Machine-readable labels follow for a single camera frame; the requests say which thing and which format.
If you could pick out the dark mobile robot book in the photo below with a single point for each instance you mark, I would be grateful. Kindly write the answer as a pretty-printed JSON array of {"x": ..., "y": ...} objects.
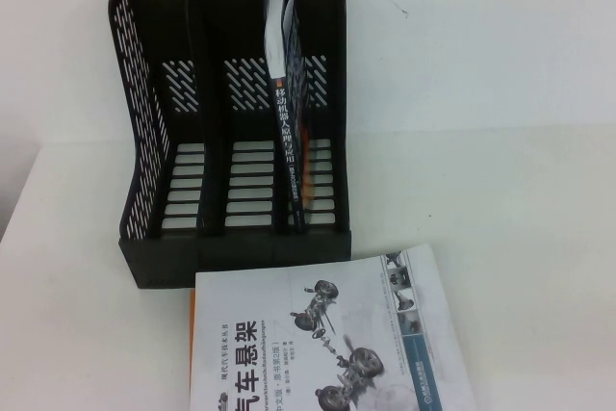
[{"x": 289, "y": 141}]

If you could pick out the white car suspension book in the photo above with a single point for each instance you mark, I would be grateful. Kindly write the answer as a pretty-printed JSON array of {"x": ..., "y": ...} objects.
[{"x": 327, "y": 334}]

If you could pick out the black three-slot book stand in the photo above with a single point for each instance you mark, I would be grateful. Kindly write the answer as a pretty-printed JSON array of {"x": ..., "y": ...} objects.
[{"x": 216, "y": 26}]

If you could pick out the orange-edged book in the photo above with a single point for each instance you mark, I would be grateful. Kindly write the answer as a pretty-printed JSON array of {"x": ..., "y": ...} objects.
[{"x": 192, "y": 329}]

